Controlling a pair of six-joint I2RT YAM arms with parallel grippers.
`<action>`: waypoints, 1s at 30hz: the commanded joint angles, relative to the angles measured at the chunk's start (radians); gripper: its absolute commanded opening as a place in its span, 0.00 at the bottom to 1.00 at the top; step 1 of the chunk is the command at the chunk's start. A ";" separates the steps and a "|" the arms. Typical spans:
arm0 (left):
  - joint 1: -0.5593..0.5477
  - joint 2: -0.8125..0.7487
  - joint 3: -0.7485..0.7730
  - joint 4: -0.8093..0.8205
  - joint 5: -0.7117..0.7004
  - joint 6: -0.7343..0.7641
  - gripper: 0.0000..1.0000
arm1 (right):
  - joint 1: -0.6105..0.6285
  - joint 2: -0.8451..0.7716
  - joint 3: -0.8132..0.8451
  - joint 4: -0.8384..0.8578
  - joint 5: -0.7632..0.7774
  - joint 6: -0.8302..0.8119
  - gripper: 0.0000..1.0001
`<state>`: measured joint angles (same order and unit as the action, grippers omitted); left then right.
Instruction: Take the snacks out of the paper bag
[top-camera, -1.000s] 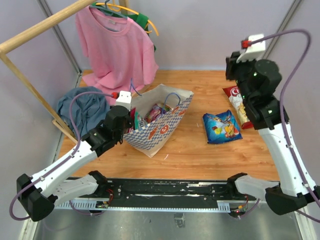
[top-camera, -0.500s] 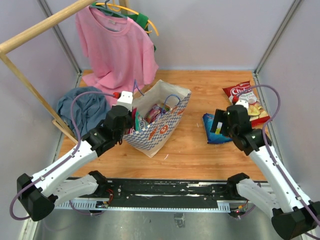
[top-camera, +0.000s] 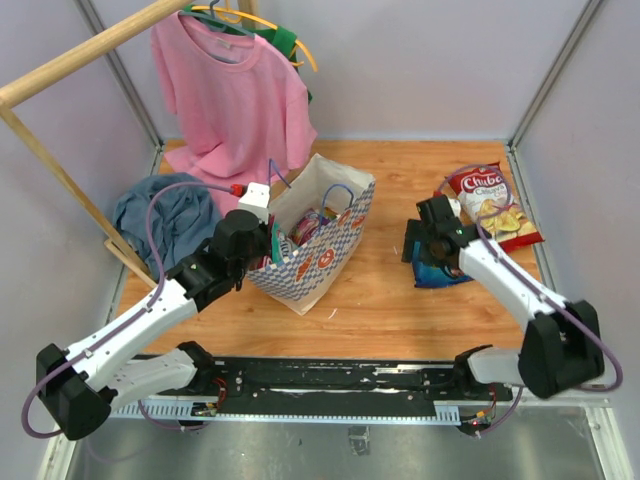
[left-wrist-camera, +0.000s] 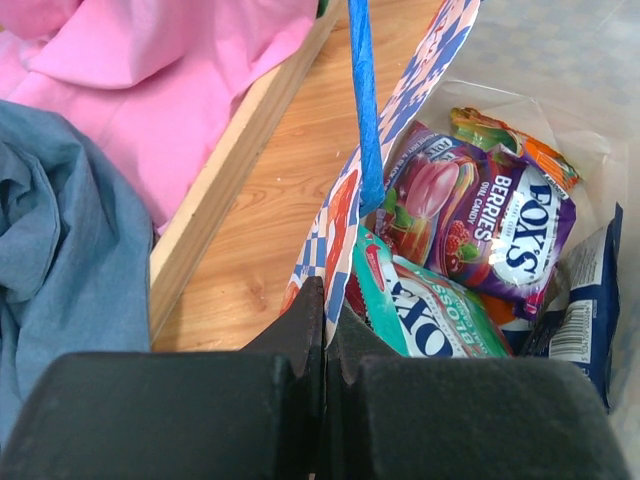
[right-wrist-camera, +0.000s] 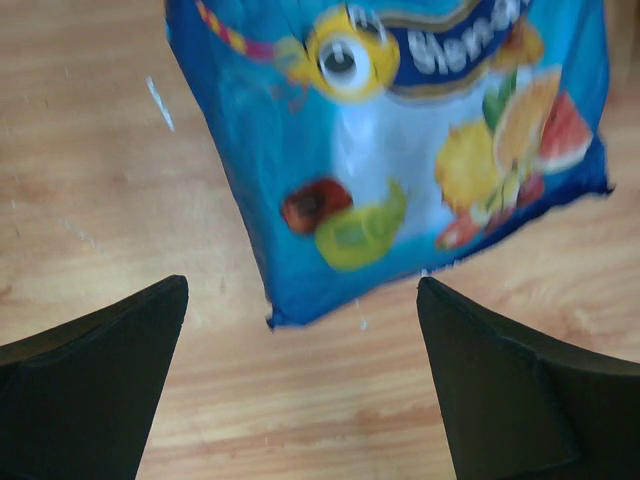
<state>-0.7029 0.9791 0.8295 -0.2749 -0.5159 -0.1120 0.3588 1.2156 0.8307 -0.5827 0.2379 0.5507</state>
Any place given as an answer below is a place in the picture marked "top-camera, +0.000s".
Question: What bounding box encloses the blue snack bag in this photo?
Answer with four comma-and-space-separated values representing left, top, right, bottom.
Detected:
410, 242, 472, 289

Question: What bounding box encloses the red Chuba chips bag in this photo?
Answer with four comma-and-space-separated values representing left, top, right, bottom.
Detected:
447, 162, 543, 253

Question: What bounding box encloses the blue checkered paper bag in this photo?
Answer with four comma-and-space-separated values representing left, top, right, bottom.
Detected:
247, 154, 376, 315

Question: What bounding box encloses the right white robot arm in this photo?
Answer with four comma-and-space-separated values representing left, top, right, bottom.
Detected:
411, 195, 605, 400

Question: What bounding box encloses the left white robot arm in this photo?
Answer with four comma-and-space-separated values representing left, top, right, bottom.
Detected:
36, 209, 271, 440

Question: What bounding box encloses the green white snack pack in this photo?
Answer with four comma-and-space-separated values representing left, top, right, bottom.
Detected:
271, 222, 297, 263

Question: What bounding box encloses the pink purple snack pouch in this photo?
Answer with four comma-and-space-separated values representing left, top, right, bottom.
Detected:
289, 209, 322, 246

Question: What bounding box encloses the blue crumpled cloth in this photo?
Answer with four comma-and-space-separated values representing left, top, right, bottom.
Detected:
112, 173, 222, 280

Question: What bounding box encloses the pink t-shirt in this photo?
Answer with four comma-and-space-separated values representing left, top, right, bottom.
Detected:
151, 13, 316, 186

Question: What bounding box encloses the green garment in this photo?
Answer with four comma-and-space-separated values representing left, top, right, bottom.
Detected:
179, 3, 314, 104

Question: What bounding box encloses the grey-blue hanger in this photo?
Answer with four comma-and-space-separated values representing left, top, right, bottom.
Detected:
178, 0, 254, 38

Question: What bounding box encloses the yellow hanger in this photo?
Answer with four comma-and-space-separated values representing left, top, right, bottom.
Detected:
189, 4, 320, 73

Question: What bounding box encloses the wooden clothes rack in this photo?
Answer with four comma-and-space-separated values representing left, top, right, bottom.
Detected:
0, 0, 301, 289

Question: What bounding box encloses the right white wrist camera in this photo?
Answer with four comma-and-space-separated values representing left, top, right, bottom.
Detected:
448, 198, 461, 216

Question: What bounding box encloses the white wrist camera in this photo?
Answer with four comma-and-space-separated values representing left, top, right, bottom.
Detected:
448, 198, 461, 216
238, 182, 271, 223

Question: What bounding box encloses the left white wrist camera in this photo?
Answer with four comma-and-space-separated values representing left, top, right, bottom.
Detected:
238, 182, 271, 223

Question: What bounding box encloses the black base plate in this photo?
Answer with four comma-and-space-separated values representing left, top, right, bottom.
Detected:
163, 357, 512, 418

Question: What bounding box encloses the grey slotted cable duct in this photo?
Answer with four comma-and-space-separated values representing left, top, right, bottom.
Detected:
143, 399, 462, 426

